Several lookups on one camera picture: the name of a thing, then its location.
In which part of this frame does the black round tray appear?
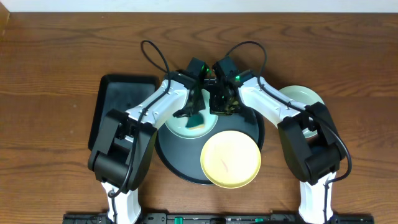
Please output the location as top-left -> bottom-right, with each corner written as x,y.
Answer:
155,108 -> 265,185

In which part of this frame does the mint green plate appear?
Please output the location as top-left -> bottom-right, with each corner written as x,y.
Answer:
165,89 -> 218,139

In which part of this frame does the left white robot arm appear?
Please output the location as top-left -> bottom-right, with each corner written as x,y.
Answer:
88,70 -> 205,223

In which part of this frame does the green yellow sponge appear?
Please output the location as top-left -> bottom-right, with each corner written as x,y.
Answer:
185,113 -> 205,129

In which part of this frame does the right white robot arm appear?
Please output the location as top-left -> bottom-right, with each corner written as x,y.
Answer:
210,69 -> 351,223

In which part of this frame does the yellow plate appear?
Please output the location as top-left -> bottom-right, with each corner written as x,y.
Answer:
200,131 -> 261,189

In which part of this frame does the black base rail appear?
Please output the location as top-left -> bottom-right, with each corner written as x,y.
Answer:
62,213 -> 375,224

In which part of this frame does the pale green plate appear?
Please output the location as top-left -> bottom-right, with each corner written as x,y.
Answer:
278,85 -> 325,139

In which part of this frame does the black rectangular tray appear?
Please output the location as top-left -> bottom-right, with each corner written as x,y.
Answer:
88,73 -> 159,150

